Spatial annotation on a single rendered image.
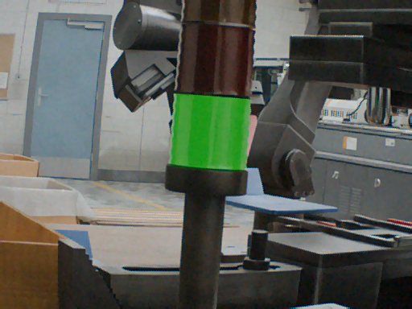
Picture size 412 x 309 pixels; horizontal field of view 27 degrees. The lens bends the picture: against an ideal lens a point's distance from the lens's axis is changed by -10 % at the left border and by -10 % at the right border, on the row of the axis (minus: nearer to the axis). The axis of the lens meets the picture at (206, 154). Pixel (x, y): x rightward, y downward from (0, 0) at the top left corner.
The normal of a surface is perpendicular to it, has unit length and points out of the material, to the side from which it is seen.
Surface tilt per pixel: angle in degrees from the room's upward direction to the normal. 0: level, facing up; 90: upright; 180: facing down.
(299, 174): 90
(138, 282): 90
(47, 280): 90
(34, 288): 90
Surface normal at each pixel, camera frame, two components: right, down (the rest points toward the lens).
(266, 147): -0.64, -0.50
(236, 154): 0.64, -0.15
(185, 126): -0.64, -0.25
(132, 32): -0.76, -0.11
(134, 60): 0.44, -0.44
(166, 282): 0.48, 0.08
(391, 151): -0.90, -0.04
